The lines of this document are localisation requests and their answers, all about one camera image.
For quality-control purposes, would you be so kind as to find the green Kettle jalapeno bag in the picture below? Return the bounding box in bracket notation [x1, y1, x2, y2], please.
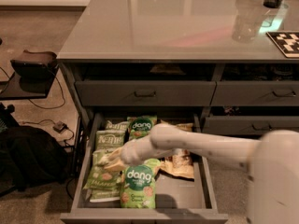
[83, 150, 121, 190]

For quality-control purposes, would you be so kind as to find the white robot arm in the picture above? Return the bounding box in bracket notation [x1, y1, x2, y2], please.
[100, 123, 299, 224]

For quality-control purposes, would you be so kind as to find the rear green Kettle bag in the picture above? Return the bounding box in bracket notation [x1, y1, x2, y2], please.
[105, 120, 129, 131]

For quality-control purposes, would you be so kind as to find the front green Dang bag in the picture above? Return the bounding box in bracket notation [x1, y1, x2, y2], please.
[120, 159, 161, 209]

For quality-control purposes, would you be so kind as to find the green dang bag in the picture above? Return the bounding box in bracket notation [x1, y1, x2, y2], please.
[127, 115, 157, 140]
[120, 159, 161, 209]

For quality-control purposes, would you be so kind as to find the rear green Dang bag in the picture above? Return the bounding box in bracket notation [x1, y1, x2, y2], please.
[127, 115, 157, 140]

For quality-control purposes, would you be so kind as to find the brown sea salt chip bag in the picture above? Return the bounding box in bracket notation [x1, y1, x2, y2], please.
[159, 119, 195, 180]

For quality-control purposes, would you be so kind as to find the grey top left drawer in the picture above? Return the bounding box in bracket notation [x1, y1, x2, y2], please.
[75, 80, 216, 106]

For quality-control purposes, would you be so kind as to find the black bag on floor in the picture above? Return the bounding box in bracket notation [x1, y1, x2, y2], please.
[0, 126, 67, 191]

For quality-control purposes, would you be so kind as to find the open grey middle drawer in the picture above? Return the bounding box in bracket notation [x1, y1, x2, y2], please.
[61, 113, 228, 224]

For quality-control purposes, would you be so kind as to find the grey middle right drawer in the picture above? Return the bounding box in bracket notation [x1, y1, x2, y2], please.
[202, 116, 299, 135]

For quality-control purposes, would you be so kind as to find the grey top right drawer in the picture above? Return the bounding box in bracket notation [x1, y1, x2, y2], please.
[211, 81, 299, 106]

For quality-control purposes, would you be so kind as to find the black power adapter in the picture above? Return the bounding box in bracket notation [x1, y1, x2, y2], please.
[52, 121, 66, 133]

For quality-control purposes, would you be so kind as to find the small dark side table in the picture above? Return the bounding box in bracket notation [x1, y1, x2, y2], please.
[0, 73, 55, 100]

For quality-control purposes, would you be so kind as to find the grey cabinet with glass top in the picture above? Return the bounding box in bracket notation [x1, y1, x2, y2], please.
[56, 0, 299, 161]

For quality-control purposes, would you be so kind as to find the black white fiducial marker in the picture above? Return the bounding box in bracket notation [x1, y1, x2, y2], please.
[266, 31, 299, 58]

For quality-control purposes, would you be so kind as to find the black floor cable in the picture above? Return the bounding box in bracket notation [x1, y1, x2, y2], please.
[18, 68, 76, 147]

